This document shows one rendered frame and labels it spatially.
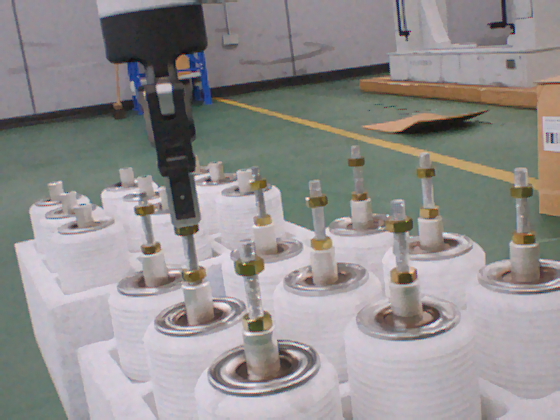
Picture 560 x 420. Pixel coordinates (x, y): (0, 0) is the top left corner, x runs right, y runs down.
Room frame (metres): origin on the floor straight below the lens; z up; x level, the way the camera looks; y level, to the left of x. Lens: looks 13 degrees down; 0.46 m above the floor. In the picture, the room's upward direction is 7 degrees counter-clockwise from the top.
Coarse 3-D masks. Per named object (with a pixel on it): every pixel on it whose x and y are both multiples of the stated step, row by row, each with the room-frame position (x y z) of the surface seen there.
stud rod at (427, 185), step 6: (420, 156) 0.64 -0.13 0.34; (426, 156) 0.64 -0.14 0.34; (420, 162) 0.64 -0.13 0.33; (426, 162) 0.64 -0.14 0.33; (426, 180) 0.64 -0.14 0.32; (426, 186) 0.64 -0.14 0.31; (432, 186) 0.64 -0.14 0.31; (426, 192) 0.64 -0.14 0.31; (432, 192) 0.64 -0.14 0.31; (426, 198) 0.64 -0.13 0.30; (432, 198) 0.64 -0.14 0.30; (426, 204) 0.64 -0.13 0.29; (432, 204) 0.64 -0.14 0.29
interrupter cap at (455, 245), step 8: (408, 240) 0.67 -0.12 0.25; (416, 240) 0.67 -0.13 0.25; (448, 240) 0.65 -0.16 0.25; (456, 240) 0.65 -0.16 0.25; (464, 240) 0.65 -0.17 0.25; (392, 248) 0.65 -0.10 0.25; (408, 248) 0.65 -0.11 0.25; (416, 248) 0.65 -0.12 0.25; (448, 248) 0.63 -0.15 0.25; (456, 248) 0.62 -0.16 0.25; (464, 248) 0.62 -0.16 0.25; (416, 256) 0.61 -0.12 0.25; (424, 256) 0.61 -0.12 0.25; (432, 256) 0.61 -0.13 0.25; (440, 256) 0.61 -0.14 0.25; (448, 256) 0.61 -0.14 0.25; (456, 256) 0.61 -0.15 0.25
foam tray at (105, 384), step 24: (96, 360) 0.65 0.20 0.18; (120, 360) 0.68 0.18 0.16; (96, 384) 0.60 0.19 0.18; (120, 384) 0.59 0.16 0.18; (144, 384) 0.58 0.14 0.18; (480, 384) 0.50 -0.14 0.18; (96, 408) 0.63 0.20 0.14; (120, 408) 0.55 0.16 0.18; (144, 408) 0.54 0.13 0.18; (504, 408) 0.47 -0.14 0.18; (528, 408) 0.46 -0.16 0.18; (552, 408) 0.46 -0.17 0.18
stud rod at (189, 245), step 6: (186, 240) 0.54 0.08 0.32; (192, 240) 0.54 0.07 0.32; (186, 246) 0.54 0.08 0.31; (192, 246) 0.54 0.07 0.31; (186, 252) 0.54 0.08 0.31; (192, 252) 0.54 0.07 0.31; (186, 258) 0.54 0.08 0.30; (192, 258) 0.54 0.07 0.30; (192, 264) 0.54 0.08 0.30; (198, 264) 0.54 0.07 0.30; (192, 270) 0.54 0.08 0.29; (192, 282) 0.54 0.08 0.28; (198, 282) 0.54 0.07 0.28
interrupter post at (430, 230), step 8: (440, 216) 0.64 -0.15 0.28; (424, 224) 0.64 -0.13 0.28; (432, 224) 0.63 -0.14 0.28; (440, 224) 0.64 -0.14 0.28; (424, 232) 0.64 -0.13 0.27; (432, 232) 0.63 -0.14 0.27; (440, 232) 0.64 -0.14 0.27; (424, 240) 0.64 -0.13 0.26; (432, 240) 0.63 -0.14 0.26; (440, 240) 0.63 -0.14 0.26; (424, 248) 0.64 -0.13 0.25; (432, 248) 0.63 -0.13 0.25; (440, 248) 0.63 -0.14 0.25
